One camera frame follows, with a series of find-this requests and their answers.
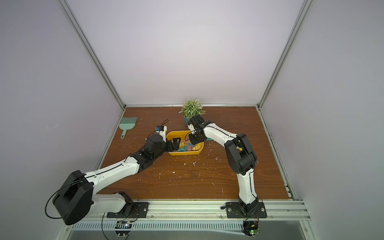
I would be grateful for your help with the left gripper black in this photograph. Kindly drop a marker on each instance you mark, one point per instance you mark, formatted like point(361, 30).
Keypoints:
point(175, 146)

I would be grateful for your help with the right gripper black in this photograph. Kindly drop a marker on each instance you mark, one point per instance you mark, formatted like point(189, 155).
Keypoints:
point(194, 139)

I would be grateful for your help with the yellow plastic storage box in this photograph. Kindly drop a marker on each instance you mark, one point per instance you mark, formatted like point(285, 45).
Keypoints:
point(186, 147)

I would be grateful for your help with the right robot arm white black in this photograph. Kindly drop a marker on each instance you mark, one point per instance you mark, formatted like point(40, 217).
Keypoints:
point(241, 156)

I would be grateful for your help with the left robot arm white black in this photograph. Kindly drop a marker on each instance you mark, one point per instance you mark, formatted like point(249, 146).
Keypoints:
point(79, 195)

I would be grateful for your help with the potted plant blue-grey pot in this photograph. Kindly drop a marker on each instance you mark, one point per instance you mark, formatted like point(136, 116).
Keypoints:
point(191, 108)

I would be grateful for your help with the green hand brush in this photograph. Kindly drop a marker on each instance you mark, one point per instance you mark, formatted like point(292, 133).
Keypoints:
point(127, 124)

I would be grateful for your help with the left controller board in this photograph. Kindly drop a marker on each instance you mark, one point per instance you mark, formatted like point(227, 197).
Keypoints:
point(123, 229)

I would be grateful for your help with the controller board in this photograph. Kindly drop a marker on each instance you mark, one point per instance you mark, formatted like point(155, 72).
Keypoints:
point(251, 228)
point(123, 229)

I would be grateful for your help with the right controller board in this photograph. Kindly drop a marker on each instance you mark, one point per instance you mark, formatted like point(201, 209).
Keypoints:
point(251, 228)

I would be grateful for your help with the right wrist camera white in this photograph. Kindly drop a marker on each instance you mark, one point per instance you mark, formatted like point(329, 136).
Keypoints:
point(191, 127)

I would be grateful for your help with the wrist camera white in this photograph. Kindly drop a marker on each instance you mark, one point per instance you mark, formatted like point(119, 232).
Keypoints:
point(191, 127)
point(161, 130)

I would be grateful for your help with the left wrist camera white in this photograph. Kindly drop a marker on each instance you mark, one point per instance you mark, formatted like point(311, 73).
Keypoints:
point(161, 130)

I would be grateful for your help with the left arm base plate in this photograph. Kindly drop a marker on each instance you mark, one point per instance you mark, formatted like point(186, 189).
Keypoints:
point(135, 210)

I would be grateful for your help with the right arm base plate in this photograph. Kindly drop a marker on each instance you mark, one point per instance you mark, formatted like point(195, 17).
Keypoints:
point(236, 210)

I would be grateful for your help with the aluminium front rail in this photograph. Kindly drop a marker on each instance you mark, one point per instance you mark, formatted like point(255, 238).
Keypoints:
point(212, 210)

